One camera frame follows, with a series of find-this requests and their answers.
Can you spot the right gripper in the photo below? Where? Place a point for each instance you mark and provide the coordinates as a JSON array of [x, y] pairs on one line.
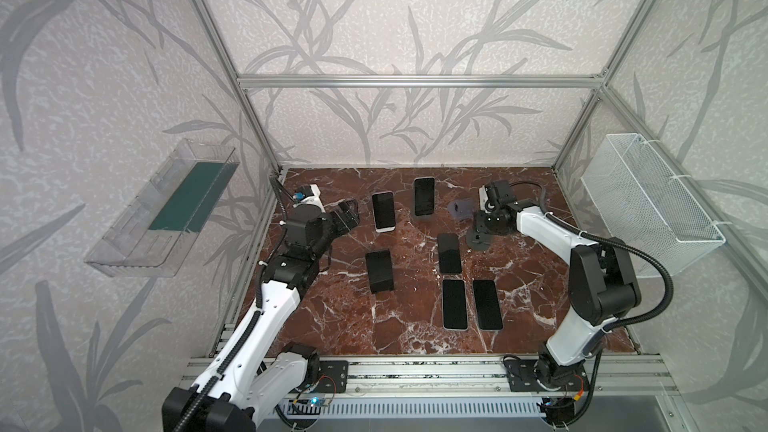
[[480, 226]]

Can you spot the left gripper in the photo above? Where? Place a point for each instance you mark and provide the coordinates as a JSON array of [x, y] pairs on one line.
[[344, 216]]

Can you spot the black phone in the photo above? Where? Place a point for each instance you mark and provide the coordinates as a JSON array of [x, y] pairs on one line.
[[487, 305], [449, 257]]

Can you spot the silver phone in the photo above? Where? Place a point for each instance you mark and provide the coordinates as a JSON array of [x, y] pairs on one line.
[[454, 305]]

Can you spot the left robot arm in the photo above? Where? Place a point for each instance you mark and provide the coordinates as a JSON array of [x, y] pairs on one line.
[[236, 392]]

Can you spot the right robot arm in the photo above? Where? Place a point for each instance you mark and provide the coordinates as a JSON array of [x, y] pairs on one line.
[[602, 285]]

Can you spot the purple phone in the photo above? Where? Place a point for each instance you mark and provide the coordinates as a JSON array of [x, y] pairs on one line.
[[384, 209]]

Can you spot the dark round phone stand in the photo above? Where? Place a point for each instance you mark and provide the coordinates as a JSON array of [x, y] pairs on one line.
[[479, 241]]

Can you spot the black folding phone stand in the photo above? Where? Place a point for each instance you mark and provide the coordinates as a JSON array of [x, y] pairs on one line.
[[380, 271]]

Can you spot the teal phone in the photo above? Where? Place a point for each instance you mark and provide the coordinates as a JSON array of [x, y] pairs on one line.
[[424, 196]]

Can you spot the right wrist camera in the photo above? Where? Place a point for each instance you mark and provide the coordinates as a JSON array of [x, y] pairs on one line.
[[483, 198]]

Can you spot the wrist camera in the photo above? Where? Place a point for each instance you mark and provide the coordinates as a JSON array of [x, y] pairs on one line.
[[483, 198], [308, 195]]

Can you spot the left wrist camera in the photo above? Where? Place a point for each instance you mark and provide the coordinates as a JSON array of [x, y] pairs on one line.
[[308, 195]]

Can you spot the white wire mesh basket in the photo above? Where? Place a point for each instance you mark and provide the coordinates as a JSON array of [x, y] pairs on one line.
[[644, 203]]

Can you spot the aluminium frame crossbar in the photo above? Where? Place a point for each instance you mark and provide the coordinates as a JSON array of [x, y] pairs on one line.
[[252, 82]]

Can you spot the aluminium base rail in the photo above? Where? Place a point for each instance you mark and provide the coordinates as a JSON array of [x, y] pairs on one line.
[[481, 375]]

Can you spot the clear plastic wall bin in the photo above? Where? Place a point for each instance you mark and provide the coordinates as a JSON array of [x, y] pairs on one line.
[[153, 236]]

